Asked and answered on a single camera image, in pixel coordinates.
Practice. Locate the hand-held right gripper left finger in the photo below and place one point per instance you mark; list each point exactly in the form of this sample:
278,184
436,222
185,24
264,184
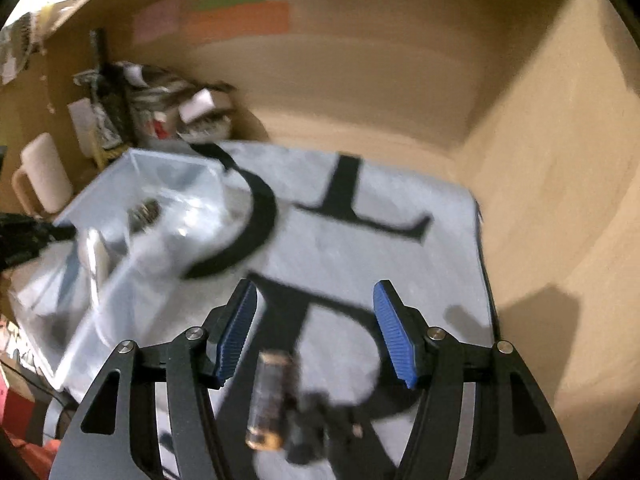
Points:
235,335

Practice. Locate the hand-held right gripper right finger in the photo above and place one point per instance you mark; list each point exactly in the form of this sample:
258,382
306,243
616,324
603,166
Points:
395,335

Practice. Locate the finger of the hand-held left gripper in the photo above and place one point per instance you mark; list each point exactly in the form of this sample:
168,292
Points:
30,240

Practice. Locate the black and gold battery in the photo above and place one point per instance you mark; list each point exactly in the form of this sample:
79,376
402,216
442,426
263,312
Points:
270,400

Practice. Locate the small black object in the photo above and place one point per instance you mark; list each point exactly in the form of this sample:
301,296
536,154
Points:
310,425

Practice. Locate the clear plastic bin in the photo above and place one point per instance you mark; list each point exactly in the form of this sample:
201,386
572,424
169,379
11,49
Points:
165,180

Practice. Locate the grey printed mat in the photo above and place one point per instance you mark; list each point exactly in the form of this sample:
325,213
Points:
400,220

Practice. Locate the white paper sheet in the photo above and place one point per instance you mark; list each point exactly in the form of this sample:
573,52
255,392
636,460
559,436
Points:
82,127

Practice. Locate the dark wine bottle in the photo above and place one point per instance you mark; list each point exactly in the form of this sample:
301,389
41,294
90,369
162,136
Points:
112,105

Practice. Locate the red and white carton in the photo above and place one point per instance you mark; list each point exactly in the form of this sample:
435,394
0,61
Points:
161,126

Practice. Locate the stack of booklets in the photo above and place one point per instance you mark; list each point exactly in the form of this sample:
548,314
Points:
160,85

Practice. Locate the white bowl of stones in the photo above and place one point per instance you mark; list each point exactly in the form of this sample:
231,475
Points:
205,129

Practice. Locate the small white box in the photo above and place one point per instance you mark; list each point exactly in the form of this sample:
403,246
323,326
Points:
197,105

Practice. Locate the pink paper note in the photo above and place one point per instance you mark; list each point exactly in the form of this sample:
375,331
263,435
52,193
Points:
157,20

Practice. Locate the orange paper note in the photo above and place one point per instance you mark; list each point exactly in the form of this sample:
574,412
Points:
235,22

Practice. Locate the green paper note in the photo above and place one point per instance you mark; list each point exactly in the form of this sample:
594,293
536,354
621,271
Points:
227,0

